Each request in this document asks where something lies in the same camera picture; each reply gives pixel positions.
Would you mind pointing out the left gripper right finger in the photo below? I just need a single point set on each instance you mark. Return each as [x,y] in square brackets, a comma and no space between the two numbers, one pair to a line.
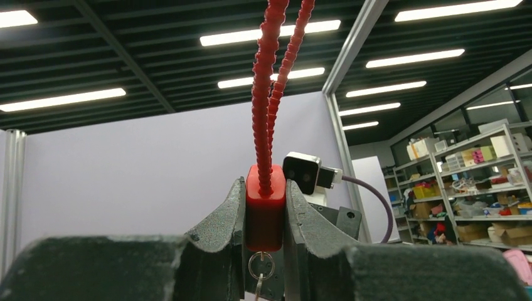
[322,262]

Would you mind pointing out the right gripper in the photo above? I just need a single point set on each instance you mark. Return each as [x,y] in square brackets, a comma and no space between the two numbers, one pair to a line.
[345,219]

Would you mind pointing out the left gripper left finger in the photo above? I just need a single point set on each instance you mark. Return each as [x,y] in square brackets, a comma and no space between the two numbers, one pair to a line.
[205,263]

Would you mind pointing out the small key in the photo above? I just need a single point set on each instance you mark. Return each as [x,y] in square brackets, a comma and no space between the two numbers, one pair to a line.
[261,267]

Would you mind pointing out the red padlock with thin cable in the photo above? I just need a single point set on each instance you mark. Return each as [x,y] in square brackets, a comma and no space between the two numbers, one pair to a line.
[265,185]

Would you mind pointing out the metal storage shelf rack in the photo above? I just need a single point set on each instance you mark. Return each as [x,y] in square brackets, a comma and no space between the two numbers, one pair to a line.
[476,192]

